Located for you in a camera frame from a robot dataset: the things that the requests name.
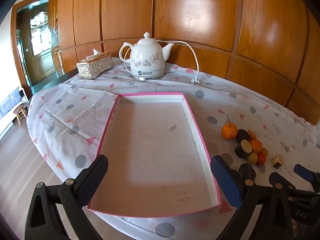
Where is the white power cord with plug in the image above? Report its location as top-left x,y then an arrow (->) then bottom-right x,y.
157,40 -> 201,85

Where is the blue checked sofa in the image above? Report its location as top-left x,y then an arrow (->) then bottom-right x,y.
0,86 -> 21,135

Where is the small wooden stool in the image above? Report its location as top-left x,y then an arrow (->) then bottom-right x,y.
13,104 -> 27,127

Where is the white patterned tablecloth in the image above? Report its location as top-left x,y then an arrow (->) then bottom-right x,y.
26,56 -> 320,240

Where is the silver kettle base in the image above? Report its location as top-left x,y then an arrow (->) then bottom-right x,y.
130,70 -> 165,82

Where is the wooden glass door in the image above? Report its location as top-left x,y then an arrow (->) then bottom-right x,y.
25,1 -> 57,85

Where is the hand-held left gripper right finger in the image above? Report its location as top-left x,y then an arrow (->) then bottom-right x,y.
210,155 -> 294,240

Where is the white floral ceramic kettle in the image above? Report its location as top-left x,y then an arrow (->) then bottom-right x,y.
119,32 -> 175,78

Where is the pink cardboard tray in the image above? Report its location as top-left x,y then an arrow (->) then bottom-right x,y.
87,92 -> 222,218

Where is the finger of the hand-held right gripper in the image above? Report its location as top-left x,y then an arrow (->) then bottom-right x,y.
294,164 -> 320,184
268,171 -> 297,188

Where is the orange with stem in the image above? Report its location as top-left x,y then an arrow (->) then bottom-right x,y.
221,114 -> 238,141

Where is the small orange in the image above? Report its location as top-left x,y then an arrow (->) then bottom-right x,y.
249,139 -> 263,155

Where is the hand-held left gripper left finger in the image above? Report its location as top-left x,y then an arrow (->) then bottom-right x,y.
24,154 -> 109,240

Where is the silver embossed tissue box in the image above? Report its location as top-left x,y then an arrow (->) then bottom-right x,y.
76,52 -> 113,80

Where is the dark water chestnut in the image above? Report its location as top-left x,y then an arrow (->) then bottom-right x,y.
236,129 -> 250,143
238,163 -> 257,181

